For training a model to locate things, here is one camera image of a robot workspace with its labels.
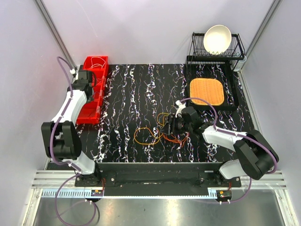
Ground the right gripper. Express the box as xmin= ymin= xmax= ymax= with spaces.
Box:
xmin=160 ymin=114 xmax=192 ymax=136

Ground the white cable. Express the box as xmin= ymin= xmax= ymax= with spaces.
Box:
xmin=90 ymin=56 xmax=106 ymax=70

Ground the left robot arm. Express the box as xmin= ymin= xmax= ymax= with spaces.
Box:
xmin=41 ymin=70 xmax=102 ymax=186

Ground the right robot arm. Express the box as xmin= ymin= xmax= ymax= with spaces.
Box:
xmin=160 ymin=107 xmax=279 ymax=187

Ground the red bin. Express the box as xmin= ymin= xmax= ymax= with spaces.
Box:
xmin=91 ymin=68 xmax=107 ymax=85
xmin=93 ymin=82 xmax=105 ymax=101
xmin=76 ymin=98 xmax=103 ymax=125
xmin=83 ymin=56 xmax=108 ymax=69

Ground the red bin farthest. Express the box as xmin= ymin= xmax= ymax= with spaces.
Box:
xmin=83 ymin=56 xmax=108 ymax=69

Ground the red bin nearest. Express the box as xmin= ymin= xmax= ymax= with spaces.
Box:
xmin=76 ymin=98 xmax=103 ymax=125

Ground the orange woven mat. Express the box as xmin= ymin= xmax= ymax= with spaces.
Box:
xmin=190 ymin=78 xmax=224 ymax=106

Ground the black dish rack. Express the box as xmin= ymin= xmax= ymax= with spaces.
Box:
xmin=186 ymin=32 xmax=246 ymax=65

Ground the white cup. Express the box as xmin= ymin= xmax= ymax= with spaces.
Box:
xmin=230 ymin=56 xmax=247 ymax=72

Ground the white bowl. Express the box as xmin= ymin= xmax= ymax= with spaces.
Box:
xmin=203 ymin=25 xmax=232 ymax=55

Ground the left purple robot hose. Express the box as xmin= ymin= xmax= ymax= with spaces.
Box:
xmin=49 ymin=56 xmax=101 ymax=224

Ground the purple robot hose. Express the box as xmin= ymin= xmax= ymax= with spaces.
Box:
xmin=181 ymin=97 xmax=280 ymax=204
xmin=49 ymin=56 xmax=101 ymax=224

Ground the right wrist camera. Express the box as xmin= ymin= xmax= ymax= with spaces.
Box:
xmin=175 ymin=100 xmax=186 ymax=117

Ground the right purple robot hose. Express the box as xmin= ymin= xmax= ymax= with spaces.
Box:
xmin=181 ymin=97 xmax=280 ymax=204

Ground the aluminium frame post right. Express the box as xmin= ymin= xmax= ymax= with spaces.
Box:
xmin=246 ymin=0 xmax=283 ymax=59

